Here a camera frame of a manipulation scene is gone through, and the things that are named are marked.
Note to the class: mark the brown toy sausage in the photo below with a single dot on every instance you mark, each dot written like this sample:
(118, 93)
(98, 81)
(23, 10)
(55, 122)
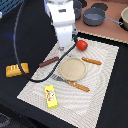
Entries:
(54, 59)

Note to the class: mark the red toy tomato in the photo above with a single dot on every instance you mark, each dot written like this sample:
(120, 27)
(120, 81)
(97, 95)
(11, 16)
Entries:
(82, 45)

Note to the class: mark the yellow snack box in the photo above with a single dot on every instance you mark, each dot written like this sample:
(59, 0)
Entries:
(51, 97)

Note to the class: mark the orange toy bread loaf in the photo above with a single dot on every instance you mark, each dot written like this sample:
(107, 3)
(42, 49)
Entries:
(15, 70)

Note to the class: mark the round beige plate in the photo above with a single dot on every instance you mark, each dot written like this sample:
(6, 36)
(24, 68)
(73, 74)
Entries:
(73, 69)

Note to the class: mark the beige woven placemat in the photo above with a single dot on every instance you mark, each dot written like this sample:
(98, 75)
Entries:
(74, 96)

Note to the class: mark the pink brown board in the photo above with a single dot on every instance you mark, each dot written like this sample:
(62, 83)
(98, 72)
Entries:
(107, 29)

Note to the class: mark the dark grey pot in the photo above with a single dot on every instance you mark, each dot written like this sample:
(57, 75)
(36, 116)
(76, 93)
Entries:
(77, 5)

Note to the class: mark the beige bowl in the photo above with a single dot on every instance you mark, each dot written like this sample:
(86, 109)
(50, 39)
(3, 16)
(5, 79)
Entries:
(124, 16)

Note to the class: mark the fork with orange handle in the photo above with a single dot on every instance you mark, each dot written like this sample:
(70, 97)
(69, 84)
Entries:
(74, 84)

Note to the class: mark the knife with orange handle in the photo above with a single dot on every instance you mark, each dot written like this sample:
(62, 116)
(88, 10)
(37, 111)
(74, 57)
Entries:
(91, 61)

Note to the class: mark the grey saucepan with handle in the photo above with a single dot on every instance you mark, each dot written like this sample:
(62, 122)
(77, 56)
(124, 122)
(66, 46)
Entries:
(94, 16)

